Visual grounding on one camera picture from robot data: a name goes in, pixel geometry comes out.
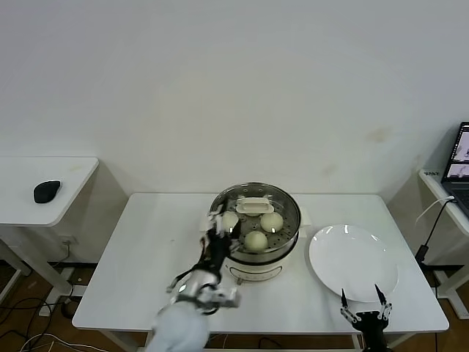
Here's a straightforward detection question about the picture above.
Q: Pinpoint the white table leg frame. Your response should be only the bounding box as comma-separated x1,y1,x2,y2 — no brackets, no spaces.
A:
204,331,367,352

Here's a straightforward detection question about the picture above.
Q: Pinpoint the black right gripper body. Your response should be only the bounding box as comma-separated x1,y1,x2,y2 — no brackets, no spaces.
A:
353,310,389,352

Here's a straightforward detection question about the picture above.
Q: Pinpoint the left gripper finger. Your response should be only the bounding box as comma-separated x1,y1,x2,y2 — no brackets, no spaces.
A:
207,205,226,239
227,219,243,254

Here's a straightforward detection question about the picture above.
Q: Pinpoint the white steamed baozi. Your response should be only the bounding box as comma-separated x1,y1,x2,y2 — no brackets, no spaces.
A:
222,210,240,230
259,212,285,233
243,230,269,253

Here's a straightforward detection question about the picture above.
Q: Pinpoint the white side table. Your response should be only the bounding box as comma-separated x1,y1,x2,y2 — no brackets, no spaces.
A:
0,155,129,298

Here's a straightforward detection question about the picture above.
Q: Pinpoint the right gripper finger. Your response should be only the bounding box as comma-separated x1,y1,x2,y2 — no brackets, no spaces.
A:
339,288,362,323
374,284,394,322

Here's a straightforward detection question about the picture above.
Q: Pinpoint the glass lid with cream handle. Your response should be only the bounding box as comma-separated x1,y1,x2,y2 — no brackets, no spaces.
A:
210,181,302,254

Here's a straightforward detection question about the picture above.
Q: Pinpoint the black laptop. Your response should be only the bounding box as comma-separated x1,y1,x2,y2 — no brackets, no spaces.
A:
441,120,469,214

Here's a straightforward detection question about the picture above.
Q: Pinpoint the cream electric cooker pot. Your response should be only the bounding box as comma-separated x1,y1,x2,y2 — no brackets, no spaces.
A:
199,210,314,286

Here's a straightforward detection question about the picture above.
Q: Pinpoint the white laptop cable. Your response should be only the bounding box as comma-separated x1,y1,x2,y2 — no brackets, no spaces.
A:
415,197,456,224

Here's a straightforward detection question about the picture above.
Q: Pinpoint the white round plate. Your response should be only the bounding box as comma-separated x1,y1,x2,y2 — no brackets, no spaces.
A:
308,223,399,304

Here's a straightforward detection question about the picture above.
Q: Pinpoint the stainless steel steamer basket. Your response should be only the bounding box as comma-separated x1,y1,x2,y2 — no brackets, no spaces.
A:
209,181,303,263

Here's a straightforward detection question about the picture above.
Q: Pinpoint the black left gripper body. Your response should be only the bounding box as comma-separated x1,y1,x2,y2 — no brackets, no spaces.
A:
199,234,235,274

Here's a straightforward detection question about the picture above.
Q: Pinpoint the black computer mouse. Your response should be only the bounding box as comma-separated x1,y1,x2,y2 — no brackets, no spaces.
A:
33,178,62,203

